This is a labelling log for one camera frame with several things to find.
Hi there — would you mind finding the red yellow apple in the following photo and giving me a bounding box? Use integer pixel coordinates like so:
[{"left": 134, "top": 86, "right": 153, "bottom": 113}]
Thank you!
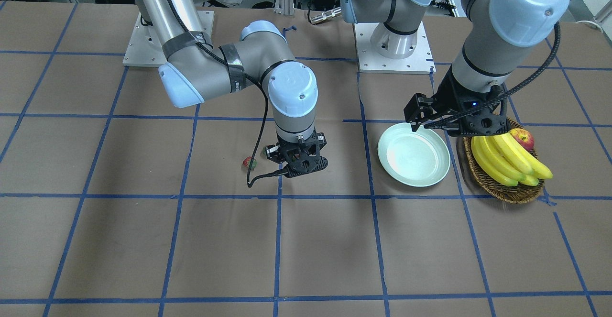
[{"left": 509, "top": 128, "right": 534, "bottom": 151}]

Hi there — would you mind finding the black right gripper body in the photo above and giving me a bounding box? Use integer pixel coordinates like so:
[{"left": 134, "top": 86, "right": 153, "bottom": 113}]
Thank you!
[{"left": 264, "top": 132, "right": 328, "bottom": 178}]

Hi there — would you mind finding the light green plate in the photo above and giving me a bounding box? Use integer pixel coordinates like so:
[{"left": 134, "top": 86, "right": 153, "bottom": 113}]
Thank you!
[{"left": 377, "top": 123, "right": 450, "bottom": 187}]

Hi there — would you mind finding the brown wicker basket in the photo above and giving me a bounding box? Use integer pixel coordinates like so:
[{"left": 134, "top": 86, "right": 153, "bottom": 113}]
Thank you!
[{"left": 463, "top": 118, "right": 546, "bottom": 205}]

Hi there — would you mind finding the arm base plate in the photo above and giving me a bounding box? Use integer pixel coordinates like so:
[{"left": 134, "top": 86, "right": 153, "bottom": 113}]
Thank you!
[
  {"left": 354, "top": 23, "right": 437, "bottom": 75},
  {"left": 123, "top": 10, "right": 215, "bottom": 67}
]

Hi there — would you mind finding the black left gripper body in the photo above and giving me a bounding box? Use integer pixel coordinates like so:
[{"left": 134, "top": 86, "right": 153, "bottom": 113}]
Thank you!
[{"left": 426, "top": 71, "right": 506, "bottom": 137}]

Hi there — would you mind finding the yellow banana bunch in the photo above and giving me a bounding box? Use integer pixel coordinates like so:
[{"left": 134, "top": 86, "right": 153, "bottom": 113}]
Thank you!
[{"left": 470, "top": 132, "right": 553, "bottom": 186}]

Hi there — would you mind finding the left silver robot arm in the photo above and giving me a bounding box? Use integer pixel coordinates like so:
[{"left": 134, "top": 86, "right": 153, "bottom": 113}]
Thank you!
[{"left": 340, "top": 0, "right": 571, "bottom": 137}]

